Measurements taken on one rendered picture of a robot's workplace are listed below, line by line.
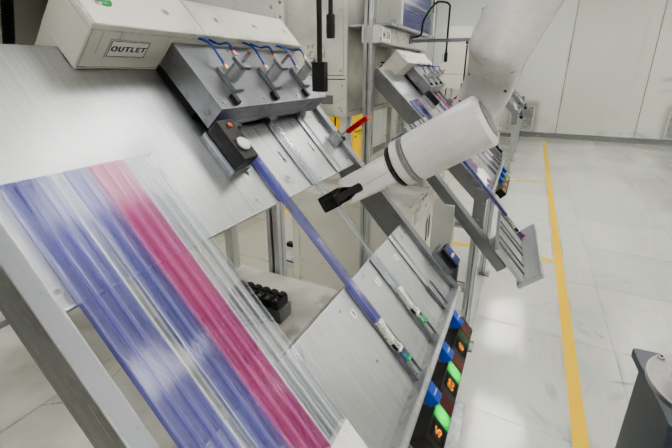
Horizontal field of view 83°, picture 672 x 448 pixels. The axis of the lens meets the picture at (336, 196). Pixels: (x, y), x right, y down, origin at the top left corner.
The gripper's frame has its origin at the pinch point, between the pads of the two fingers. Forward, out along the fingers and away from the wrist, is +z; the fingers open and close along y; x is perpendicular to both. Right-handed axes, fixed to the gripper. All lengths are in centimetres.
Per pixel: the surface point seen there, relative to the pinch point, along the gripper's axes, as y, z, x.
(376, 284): 4.1, -2.1, 17.4
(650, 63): -760, -187, 77
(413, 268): -10.7, -2.9, 21.8
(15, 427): 43, 52, 8
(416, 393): 15.5, -6.2, 31.8
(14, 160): 42.6, 4.6, -20.8
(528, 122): -760, 10, 76
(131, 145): 29.7, 4.5, -20.1
